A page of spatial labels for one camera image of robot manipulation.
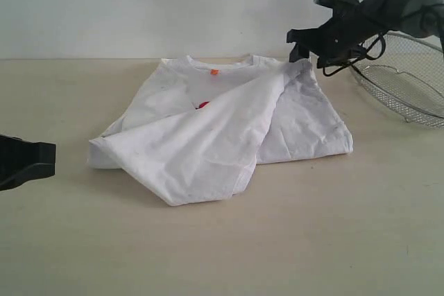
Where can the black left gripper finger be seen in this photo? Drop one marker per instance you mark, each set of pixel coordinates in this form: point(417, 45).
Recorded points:
point(24, 161)

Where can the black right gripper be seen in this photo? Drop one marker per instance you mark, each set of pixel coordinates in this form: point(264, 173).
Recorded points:
point(336, 41)

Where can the white t-shirt red print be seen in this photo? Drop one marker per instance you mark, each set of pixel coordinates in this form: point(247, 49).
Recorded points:
point(194, 132)

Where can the metal wire mesh basket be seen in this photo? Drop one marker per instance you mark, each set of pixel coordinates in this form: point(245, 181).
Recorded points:
point(407, 78)

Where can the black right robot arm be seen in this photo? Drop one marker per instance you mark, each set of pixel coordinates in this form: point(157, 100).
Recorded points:
point(415, 18)

